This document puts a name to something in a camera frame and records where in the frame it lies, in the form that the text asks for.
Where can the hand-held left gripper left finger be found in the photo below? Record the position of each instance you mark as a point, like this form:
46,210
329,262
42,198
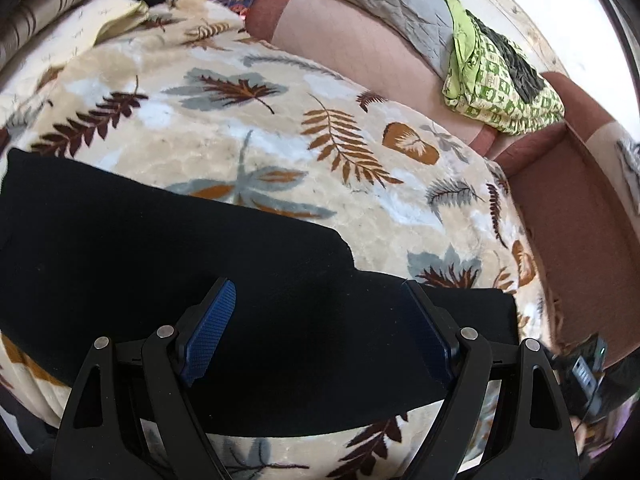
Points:
210,330

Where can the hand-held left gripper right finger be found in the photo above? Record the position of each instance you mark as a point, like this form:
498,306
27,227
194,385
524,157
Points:
430,335

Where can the black pants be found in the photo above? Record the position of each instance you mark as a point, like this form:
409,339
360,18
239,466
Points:
150,260

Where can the brown ruffled bed cover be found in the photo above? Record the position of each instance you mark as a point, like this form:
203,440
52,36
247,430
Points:
550,310

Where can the pink brown sofa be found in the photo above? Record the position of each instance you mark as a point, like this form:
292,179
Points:
565,210

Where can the leaf print blanket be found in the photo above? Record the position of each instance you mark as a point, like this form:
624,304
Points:
300,160

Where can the light grey cloth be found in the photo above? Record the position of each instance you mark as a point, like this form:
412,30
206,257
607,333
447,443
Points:
631,160

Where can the green patterned folded blanket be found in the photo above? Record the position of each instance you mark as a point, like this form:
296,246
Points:
480,95

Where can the dark grey cloth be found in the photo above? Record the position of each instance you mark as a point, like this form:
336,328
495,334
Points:
515,65

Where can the pale yellow cloth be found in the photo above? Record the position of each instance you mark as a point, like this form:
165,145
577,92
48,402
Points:
122,17

